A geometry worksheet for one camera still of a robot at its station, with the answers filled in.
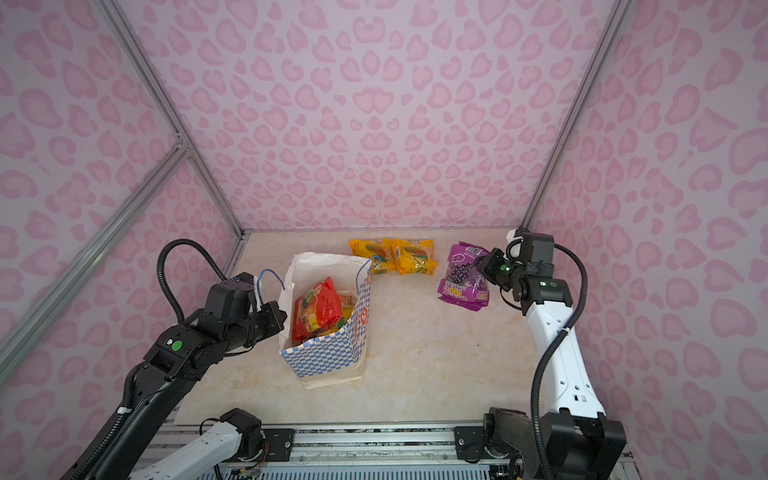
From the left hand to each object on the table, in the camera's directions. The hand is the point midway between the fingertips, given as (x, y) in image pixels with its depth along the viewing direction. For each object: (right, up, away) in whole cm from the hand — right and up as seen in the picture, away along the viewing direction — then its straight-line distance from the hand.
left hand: (289, 309), depth 70 cm
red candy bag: (+4, -2, +9) cm, 10 cm away
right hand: (+45, +12, +5) cm, 47 cm away
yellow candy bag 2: (+32, +12, +33) cm, 48 cm away
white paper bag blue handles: (+11, -12, +3) cm, 17 cm away
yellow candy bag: (+20, +14, +36) cm, 44 cm away
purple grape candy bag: (+42, +5, +5) cm, 43 cm away
